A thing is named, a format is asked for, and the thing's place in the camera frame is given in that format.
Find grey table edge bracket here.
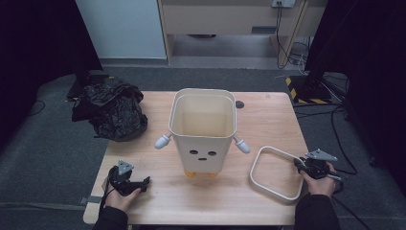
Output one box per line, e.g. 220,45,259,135
79,195,102,206

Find white trash can with face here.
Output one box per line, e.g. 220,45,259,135
153,87,252,179

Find pale partition board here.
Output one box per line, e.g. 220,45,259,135
75,0,168,59

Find black socket cable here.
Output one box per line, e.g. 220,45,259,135
275,2,289,70

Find grey rectangular plate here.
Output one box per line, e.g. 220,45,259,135
251,26,278,35

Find black floor cable loop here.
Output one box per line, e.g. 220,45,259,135
24,99,47,118

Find right hand-held gripper cable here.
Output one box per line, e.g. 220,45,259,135
327,172,374,230

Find black plastic trash bag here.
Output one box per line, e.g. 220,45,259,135
71,76,149,143

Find person's right hand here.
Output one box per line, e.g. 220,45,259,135
299,162,338,198

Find white trash can rim ring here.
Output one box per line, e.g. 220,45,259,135
248,145,305,203

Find long black floor cable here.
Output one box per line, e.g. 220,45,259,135
292,103,358,176

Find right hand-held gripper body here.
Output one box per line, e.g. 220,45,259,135
300,149,339,180

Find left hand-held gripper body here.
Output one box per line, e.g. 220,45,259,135
107,159,142,197

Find person's left hand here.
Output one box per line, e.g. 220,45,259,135
103,187,143,214

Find hand-held gripper cable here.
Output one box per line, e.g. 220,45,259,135
99,176,118,213
327,172,374,230

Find white wall socket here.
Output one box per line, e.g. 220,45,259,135
271,0,297,9

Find tangled cable bundle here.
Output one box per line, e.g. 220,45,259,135
286,36,311,75

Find left hand-held gripper cable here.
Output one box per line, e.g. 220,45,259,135
99,176,118,213

